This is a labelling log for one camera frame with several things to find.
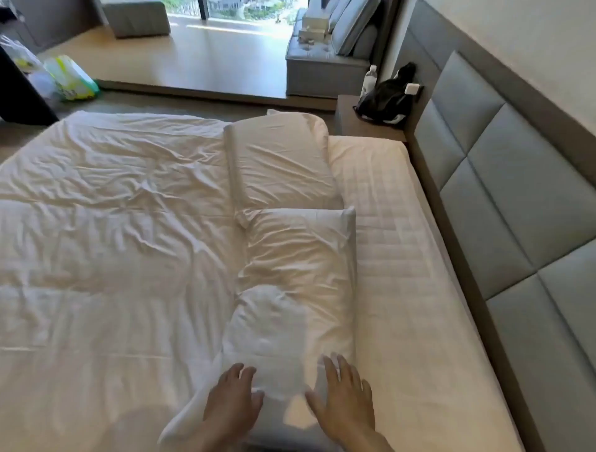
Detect person's left hand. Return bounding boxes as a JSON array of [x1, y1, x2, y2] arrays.
[[202, 363, 264, 439]]

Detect grey sofa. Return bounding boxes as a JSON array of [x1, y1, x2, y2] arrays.
[[285, 0, 396, 99]]

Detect white sheeted mattress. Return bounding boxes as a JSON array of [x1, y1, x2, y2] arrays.
[[326, 134, 526, 452]]

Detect person's right hand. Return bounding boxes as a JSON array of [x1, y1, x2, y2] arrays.
[[305, 353, 376, 439]]

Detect dark cabinet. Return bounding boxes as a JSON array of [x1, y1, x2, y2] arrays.
[[0, 44, 60, 127]]

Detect grey ottoman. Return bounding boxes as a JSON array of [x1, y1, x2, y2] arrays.
[[102, 0, 172, 39]]

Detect small crumpled white pillow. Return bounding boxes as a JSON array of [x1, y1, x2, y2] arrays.
[[157, 284, 329, 452]]

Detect clear plastic bag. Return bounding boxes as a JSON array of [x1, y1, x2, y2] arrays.
[[0, 34, 59, 101]]

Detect brown bedside table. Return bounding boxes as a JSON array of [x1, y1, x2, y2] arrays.
[[336, 94, 410, 142]]

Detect black bag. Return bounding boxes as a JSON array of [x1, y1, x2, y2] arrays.
[[353, 62, 417, 126]]

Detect clear plastic water bottle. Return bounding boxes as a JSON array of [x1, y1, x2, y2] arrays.
[[361, 65, 379, 99]]

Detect white duvet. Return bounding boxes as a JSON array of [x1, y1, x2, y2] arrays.
[[0, 110, 261, 452]]

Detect green and white packet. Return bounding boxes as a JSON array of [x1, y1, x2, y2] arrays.
[[44, 55, 101, 102]]

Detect white tissue box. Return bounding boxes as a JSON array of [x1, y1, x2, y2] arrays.
[[302, 10, 332, 34]]

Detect grey sofa cushion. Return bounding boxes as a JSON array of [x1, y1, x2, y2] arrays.
[[330, 0, 383, 57]]

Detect grey padded headboard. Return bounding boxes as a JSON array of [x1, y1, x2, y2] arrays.
[[404, 0, 596, 452]]

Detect long flat white pillow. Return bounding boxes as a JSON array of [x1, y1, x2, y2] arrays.
[[223, 111, 344, 228]]

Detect person's right forearm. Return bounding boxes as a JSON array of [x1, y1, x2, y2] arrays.
[[326, 425, 397, 452]]

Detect glass window door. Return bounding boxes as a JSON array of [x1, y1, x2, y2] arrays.
[[160, 0, 310, 26]]

